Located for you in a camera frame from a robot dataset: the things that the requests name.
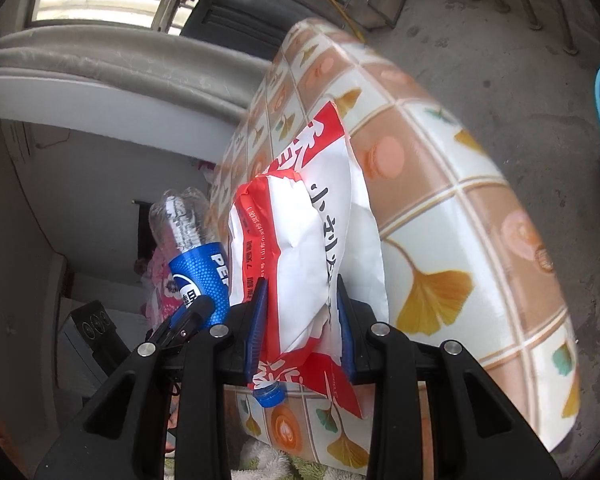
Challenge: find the metal balcony railing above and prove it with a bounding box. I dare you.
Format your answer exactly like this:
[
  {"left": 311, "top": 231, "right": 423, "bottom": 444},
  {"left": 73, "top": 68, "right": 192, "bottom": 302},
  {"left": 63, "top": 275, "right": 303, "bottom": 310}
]
[{"left": 395, "top": 0, "right": 600, "bottom": 58}]

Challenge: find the pink floral blanket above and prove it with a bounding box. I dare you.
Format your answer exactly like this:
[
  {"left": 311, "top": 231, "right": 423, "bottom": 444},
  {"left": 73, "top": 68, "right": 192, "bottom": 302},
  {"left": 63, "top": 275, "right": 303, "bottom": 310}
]
[{"left": 135, "top": 245, "right": 191, "bottom": 333}]

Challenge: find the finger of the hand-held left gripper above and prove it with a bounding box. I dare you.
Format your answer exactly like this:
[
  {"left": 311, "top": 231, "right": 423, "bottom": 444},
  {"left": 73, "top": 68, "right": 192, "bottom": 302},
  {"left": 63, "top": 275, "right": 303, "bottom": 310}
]
[{"left": 151, "top": 295, "right": 216, "bottom": 347}]

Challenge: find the dark box with round knobs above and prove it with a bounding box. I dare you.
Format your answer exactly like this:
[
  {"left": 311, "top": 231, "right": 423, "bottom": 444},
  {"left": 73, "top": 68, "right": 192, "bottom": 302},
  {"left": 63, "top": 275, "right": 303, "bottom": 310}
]
[{"left": 60, "top": 300, "right": 131, "bottom": 391}]

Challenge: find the clear bottle with blue label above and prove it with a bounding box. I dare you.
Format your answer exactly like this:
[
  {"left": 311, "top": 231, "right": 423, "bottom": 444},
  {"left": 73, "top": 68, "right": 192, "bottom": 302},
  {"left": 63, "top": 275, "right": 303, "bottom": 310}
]
[{"left": 150, "top": 187, "right": 287, "bottom": 408}]

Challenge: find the green and white fleece cloth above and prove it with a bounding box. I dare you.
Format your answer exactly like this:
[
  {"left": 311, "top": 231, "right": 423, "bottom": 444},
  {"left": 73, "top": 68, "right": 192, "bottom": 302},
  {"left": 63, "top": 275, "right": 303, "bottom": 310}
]
[{"left": 230, "top": 437, "right": 376, "bottom": 480}]

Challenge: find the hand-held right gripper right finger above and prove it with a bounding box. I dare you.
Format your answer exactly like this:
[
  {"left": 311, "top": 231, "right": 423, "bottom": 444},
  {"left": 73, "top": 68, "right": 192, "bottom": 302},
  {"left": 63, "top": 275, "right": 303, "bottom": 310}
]
[{"left": 336, "top": 287, "right": 563, "bottom": 480}]

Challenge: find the red and white snack bag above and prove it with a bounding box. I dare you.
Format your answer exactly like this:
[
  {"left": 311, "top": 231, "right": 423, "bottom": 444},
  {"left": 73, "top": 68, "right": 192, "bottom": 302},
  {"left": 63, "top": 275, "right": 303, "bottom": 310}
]
[{"left": 227, "top": 101, "right": 391, "bottom": 420}]

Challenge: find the patterned tablecloth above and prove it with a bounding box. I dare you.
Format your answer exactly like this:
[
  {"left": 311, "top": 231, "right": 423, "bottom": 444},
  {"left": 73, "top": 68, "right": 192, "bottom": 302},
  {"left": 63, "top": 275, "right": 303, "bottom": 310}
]
[{"left": 207, "top": 17, "right": 581, "bottom": 463}]

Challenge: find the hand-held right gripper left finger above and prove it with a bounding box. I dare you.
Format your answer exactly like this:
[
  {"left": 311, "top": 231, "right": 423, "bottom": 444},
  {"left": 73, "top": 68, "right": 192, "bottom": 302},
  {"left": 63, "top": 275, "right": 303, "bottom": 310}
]
[{"left": 35, "top": 277, "right": 271, "bottom": 480}]

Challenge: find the yellow broom stick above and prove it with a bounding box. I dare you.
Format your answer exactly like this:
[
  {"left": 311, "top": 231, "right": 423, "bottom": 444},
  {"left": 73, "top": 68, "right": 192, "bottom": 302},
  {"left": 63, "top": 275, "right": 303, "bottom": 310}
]
[{"left": 292, "top": 0, "right": 368, "bottom": 43}]

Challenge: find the dark grey cabinet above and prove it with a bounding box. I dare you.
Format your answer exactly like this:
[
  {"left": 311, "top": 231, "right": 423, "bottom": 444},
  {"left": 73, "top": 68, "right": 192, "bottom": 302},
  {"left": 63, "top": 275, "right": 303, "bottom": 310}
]
[{"left": 180, "top": 0, "right": 293, "bottom": 58}]

